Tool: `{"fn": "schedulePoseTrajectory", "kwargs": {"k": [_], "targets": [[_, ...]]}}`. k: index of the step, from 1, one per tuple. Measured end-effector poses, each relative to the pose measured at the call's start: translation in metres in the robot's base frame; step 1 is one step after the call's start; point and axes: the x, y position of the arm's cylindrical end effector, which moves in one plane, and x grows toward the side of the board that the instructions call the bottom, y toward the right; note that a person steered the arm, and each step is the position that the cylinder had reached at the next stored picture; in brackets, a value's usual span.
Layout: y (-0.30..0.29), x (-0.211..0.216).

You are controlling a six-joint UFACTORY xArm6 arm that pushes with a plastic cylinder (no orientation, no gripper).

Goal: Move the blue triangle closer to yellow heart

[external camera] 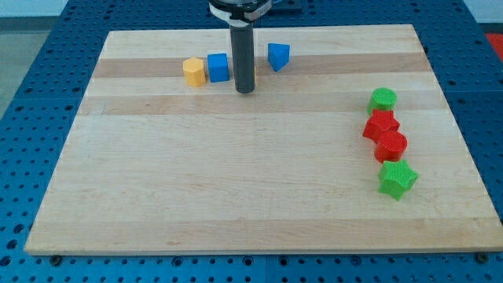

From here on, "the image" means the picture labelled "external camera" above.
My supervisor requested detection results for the red star block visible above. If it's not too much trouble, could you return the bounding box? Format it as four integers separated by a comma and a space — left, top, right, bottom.
362, 108, 400, 143

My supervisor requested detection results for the green star block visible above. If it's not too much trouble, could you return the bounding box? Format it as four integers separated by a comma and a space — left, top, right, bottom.
378, 160, 419, 201

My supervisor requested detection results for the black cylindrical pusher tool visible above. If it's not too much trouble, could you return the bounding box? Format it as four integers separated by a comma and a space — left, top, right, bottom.
230, 24, 255, 94

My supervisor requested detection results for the blue triangle block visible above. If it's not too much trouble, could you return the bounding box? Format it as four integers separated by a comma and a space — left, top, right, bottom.
268, 42, 290, 72

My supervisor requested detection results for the red cylinder block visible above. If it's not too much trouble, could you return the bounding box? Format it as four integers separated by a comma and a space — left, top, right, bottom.
374, 131, 408, 163

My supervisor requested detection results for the wooden board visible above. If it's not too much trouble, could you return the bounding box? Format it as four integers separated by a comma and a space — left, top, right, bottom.
24, 24, 502, 255

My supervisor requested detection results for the yellow hexagon block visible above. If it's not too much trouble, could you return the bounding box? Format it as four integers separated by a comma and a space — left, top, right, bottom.
182, 57, 206, 87

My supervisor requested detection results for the blue cube block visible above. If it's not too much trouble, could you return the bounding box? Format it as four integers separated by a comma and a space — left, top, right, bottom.
207, 53, 229, 83

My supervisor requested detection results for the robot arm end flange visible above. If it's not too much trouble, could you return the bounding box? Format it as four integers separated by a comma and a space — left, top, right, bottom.
208, 0, 274, 28

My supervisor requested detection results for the green cylinder block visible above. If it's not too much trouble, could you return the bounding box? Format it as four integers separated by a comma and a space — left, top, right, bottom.
367, 87, 398, 116

